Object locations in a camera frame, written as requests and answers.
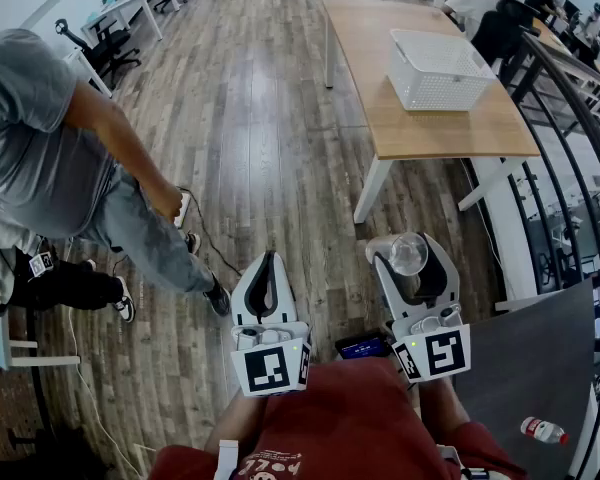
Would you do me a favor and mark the black device with blue screen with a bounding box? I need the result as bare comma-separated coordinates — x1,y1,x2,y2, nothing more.
334,334,390,361

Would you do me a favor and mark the black stair railing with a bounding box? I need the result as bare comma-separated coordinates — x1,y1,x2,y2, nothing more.
499,31,600,480

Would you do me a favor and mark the white perforated plastic basket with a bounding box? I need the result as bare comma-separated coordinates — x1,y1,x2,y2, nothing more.
385,28,498,113

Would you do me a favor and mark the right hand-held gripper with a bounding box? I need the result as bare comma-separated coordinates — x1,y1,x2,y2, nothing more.
371,231,473,384

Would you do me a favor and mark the black mesh office chair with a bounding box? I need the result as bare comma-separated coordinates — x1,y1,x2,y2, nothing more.
471,0,542,77

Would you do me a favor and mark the person's right forearm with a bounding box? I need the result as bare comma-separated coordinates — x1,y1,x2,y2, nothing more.
415,375,472,439

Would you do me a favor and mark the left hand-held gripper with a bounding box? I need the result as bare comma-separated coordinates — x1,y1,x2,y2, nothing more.
229,250,314,398

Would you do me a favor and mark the black power cable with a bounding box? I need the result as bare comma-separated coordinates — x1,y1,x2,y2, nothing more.
178,185,245,278

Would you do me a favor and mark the wooden table with white legs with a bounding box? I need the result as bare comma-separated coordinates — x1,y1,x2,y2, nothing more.
322,0,542,225

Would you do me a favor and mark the person's left forearm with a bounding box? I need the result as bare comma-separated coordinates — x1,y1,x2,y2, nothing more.
203,390,274,457

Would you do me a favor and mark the clear bottle with red label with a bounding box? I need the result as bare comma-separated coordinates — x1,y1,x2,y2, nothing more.
519,415,571,446

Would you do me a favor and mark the dark grey desk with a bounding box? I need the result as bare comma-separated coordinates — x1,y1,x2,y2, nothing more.
452,276,599,480

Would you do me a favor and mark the white desk frame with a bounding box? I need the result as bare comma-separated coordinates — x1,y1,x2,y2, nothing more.
0,312,82,372

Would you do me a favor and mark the white power strip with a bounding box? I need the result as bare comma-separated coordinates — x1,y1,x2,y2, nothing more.
172,191,192,230

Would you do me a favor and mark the white strap clip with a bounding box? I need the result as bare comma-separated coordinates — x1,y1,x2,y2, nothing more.
213,438,240,480

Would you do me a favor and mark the long wooden desk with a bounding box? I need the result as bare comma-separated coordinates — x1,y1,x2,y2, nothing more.
529,15,600,77

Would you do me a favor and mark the clear glass cup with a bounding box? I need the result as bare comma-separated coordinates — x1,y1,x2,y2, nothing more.
364,231,430,277

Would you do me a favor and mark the person's red shirt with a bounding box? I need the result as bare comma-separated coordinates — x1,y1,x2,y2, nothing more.
148,356,529,480

